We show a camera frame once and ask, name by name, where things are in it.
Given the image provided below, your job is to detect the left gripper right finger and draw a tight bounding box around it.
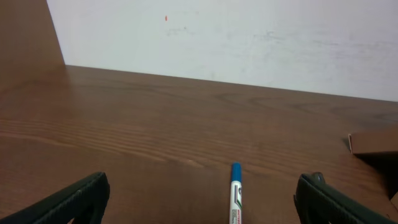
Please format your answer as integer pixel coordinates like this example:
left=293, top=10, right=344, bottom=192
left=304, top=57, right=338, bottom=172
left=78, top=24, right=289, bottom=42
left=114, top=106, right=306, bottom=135
left=294, top=172, right=397, bottom=224

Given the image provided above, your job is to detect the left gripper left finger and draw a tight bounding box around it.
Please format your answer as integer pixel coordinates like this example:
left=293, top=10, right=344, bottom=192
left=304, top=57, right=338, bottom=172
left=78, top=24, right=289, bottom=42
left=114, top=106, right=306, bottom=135
left=1, top=172, right=110, bottom=224

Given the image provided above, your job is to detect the blue whiteboard marker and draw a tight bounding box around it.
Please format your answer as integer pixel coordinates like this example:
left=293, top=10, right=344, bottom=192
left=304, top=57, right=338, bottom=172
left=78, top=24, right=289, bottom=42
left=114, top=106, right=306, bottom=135
left=229, top=162, right=242, bottom=224

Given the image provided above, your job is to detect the open cardboard box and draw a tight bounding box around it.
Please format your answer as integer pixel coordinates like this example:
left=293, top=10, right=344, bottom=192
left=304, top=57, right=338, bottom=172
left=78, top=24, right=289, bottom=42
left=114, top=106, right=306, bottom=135
left=348, top=125, right=397, bottom=208

